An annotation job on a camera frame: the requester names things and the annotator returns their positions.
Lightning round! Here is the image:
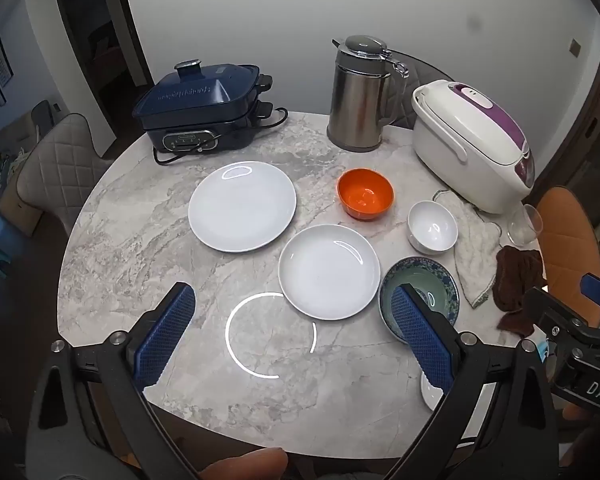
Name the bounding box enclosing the navy electric multi-cooker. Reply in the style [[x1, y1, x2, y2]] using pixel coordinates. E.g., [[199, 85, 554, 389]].
[[132, 59, 287, 153]]

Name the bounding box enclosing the stainless steel thermos jug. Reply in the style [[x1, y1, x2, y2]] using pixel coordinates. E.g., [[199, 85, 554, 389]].
[[326, 35, 411, 151]]

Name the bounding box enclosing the white dish cloth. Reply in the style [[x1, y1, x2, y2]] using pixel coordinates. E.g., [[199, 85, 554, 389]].
[[432, 189, 503, 309]]

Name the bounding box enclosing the dark wooden door frame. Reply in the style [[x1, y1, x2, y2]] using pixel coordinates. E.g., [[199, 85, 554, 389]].
[[50, 0, 156, 146]]

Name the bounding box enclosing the white bowl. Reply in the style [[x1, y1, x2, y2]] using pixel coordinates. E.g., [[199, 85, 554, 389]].
[[406, 200, 459, 255]]

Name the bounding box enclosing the person's left hand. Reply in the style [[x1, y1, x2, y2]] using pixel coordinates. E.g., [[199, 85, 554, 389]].
[[200, 447, 289, 480]]

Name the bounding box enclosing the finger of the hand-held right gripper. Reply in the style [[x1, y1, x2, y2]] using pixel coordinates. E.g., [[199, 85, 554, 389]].
[[580, 272, 600, 331], [522, 286, 588, 346]]

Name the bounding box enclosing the white ceramic spoon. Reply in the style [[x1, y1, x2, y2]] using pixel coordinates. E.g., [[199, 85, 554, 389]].
[[420, 372, 445, 411]]

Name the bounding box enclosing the orange bowl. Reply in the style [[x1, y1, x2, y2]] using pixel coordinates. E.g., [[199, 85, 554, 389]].
[[336, 168, 395, 221]]

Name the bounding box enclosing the white and purple rice cooker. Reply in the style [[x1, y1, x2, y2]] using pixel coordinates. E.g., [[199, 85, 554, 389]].
[[411, 79, 536, 213]]

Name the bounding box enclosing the brown cloth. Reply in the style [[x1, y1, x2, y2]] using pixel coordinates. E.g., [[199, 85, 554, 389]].
[[495, 246, 548, 335]]

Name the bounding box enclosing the beige quilted chair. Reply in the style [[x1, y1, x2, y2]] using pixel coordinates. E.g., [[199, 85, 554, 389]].
[[16, 112, 111, 236]]

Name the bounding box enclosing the small white plate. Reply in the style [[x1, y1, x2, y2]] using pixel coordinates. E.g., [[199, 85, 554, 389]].
[[278, 224, 382, 321]]

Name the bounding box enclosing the dark blue electronic device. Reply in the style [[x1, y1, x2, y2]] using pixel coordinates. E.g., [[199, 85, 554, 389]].
[[152, 105, 288, 166]]

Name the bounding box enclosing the grey chair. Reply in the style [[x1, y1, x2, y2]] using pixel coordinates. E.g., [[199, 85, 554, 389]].
[[387, 49, 448, 131]]

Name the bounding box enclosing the clear drinking glass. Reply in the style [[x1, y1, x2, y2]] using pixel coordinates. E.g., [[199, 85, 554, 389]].
[[507, 203, 543, 248]]

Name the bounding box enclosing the green blue floral bowl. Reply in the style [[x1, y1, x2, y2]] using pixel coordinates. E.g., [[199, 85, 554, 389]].
[[378, 256, 461, 345]]

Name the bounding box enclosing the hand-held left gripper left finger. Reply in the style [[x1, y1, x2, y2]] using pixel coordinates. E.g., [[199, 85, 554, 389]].
[[25, 281, 206, 480]]

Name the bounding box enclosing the orange chair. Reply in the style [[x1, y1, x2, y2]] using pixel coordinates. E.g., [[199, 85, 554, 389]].
[[532, 186, 600, 423]]

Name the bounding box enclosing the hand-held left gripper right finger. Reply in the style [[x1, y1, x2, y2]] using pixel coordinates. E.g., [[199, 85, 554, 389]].
[[380, 282, 563, 480]]

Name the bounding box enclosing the large white plate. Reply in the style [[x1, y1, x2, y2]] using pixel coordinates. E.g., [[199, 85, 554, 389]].
[[188, 161, 298, 253]]

